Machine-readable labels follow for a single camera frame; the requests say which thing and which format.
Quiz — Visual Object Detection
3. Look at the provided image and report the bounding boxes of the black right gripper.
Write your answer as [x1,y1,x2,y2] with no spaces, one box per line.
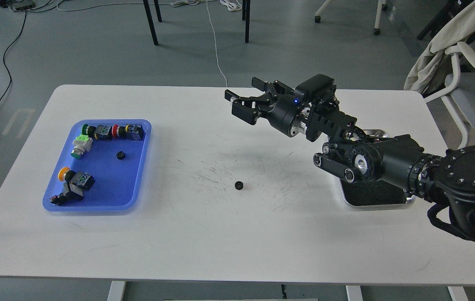
[225,77,311,137]

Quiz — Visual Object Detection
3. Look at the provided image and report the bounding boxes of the small black gear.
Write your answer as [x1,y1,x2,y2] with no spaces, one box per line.
[234,181,245,190]
[116,151,126,160]

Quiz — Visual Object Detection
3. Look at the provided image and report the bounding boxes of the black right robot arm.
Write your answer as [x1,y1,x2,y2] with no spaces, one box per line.
[225,74,475,242]

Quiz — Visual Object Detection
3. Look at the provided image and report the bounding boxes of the black table legs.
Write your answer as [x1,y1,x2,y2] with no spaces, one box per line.
[142,0,251,46]

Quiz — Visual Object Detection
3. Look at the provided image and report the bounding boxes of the steel tray with black liner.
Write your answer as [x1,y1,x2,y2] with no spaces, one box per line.
[341,135,421,207]

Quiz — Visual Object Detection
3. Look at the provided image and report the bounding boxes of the white chair base with casters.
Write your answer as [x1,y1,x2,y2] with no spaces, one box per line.
[313,0,390,36]

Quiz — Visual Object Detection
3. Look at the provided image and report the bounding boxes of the blue plastic tray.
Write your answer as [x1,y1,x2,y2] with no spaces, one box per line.
[42,119,152,212]

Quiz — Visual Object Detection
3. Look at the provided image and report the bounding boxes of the beige jacket on chair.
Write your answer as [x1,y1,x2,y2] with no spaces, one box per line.
[403,1,475,94]

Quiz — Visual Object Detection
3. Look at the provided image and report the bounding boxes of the white office chair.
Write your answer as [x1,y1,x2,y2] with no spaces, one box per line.
[424,41,475,148]

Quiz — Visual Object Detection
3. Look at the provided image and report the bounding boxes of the white floor cable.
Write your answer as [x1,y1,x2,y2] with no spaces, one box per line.
[170,0,243,87]

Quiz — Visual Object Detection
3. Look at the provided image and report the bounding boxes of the red push button switch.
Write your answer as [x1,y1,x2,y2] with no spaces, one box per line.
[111,124,145,141]

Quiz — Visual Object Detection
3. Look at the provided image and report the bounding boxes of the dark green push button switch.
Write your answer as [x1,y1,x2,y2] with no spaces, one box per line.
[81,124,112,140]

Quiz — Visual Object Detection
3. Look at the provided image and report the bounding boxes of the light green push button switch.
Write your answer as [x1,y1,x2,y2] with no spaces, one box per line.
[70,135,93,159]

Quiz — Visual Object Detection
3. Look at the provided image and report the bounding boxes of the orange push button switch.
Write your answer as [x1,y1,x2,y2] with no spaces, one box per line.
[57,166,95,191]

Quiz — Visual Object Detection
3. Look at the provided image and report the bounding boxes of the black switch contact block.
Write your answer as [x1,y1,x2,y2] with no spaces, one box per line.
[49,182,84,206]

